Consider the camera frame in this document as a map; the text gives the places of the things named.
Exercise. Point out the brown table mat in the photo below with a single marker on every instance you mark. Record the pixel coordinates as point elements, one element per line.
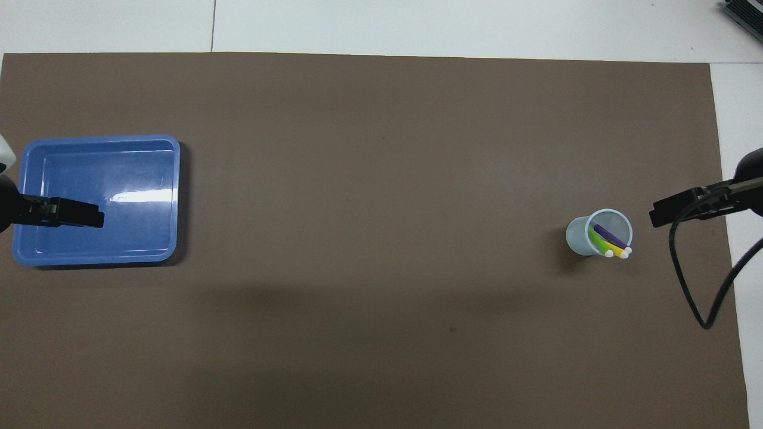
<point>381,179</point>

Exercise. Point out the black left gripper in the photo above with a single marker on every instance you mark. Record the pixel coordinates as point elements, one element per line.
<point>15,205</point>

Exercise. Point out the yellow pen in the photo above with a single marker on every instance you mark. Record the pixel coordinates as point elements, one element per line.
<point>614,245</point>

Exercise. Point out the green pen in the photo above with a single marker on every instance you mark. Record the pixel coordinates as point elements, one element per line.
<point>599,241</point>

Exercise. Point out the grey ribbed device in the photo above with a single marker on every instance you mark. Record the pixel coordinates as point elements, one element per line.
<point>745,11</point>

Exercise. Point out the translucent plastic cup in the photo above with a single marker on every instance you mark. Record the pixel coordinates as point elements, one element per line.
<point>575,235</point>

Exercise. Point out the blue plastic tray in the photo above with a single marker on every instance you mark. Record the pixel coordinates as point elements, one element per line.
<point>137,238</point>

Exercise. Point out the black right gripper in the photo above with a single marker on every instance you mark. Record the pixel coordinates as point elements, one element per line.
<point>745,187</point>

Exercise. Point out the purple pen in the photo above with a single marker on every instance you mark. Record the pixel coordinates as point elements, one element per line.
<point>611,235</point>

